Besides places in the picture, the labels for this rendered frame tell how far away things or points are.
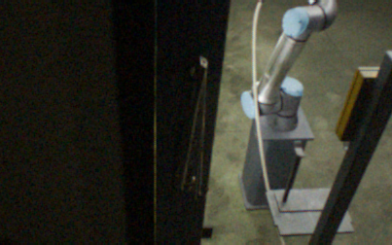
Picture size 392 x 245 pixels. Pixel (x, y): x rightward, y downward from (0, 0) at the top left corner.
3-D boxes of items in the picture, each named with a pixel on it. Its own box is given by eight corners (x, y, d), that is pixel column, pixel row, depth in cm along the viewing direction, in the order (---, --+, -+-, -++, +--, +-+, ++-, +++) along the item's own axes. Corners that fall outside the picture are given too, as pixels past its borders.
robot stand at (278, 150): (279, 173, 292) (299, 104, 254) (291, 208, 268) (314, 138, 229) (237, 174, 289) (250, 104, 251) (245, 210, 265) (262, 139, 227)
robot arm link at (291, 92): (303, 113, 231) (310, 87, 220) (277, 119, 225) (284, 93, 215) (288, 96, 242) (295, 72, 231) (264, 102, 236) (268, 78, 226)
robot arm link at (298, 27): (274, 118, 228) (334, 20, 169) (247, 124, 222) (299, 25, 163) (263, 96, 236) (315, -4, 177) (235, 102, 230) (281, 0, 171)
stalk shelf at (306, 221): (279, 236, 162) (280, 234, 161) (267, 192, 180) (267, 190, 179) (353, 233, 165) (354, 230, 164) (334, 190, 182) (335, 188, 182)
